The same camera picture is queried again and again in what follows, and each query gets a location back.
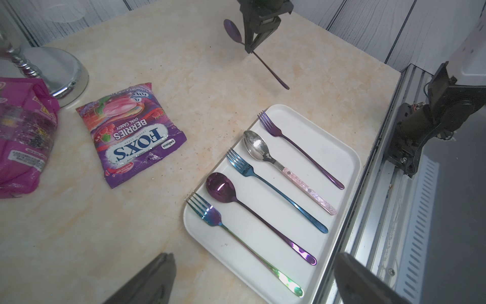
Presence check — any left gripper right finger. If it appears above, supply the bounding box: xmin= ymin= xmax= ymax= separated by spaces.
xmin=334 ymin=252 xmax=410 ymax=304

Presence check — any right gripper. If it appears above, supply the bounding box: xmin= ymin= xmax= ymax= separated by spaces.
xmin=238 ymin=0 xmax=294 ymax=54

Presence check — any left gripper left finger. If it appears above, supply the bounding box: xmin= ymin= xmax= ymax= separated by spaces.
xmin=105 ymin=253 xmax=177 ymax=303

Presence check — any dark purple spoon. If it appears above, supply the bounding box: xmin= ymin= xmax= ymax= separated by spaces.
xmin=224 ymin=19 xmax=290 ymax=90
xmin=206 ymin=172 xmax=318 ymax=266

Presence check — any dark purple fork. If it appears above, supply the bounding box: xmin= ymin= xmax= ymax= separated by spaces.
xmin=258 ymin=111 xmax=345 ymax=190

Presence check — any rainbow green fork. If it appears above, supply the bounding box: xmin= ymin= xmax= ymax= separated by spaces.
xmin=186 ymin=193 xmax=305 ymax=298

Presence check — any silver spoon pink handle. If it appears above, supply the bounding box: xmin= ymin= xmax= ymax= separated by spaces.
xmin=243 ymin=130 xmax=338 ymax=215

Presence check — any white rectangular tray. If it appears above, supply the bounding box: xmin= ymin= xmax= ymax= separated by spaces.
xmin=183 ymin=105 xmax=361 ymax=303

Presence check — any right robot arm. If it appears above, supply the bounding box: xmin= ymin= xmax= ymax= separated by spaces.
xmin=239 ymin=1 xmax=485 ymax=158

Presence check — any Fox's berries candy bag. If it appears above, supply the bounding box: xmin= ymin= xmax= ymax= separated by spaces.
xmin=77 ymin=82 xmax=187 ymax=188

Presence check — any chrome glass holder stand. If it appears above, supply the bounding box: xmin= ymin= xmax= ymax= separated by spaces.
xmin=1 ymin=29 xmax=89 ymax=108

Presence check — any magenta grape snack pack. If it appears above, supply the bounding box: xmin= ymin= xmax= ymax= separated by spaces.
xmin=1 ymin=77 xmax=60 ymax=199

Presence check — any aluminium front rail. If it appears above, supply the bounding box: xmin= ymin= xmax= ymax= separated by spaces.
xmin=314 ymin=63 xmax=486 ymax=304

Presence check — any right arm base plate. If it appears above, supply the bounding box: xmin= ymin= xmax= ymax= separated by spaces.
xmin=385 ymin=103 xmax=434 ymax=177

